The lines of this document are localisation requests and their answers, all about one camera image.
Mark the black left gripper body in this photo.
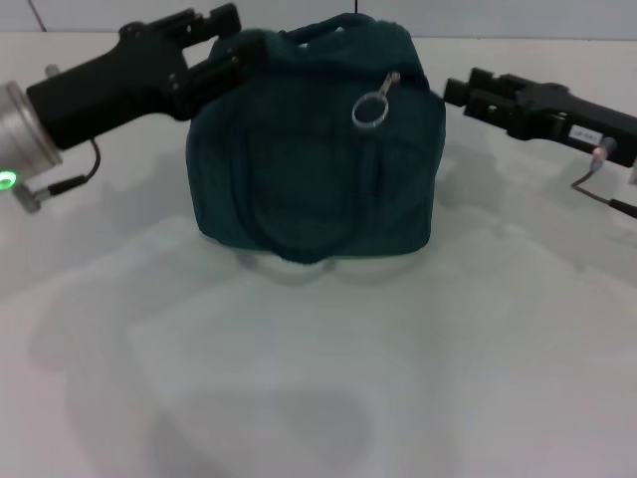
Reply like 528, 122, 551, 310
24, 21, 196, 151

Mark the metal zipper pull ring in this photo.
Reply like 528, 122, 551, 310
350, 71, 403, 134

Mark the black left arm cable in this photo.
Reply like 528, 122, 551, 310
9, 63, 105, 216

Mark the dark teal insulated lunch bag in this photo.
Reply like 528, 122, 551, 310
184, 13, 448, 266

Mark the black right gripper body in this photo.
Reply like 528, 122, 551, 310
506, 81, 637, 169

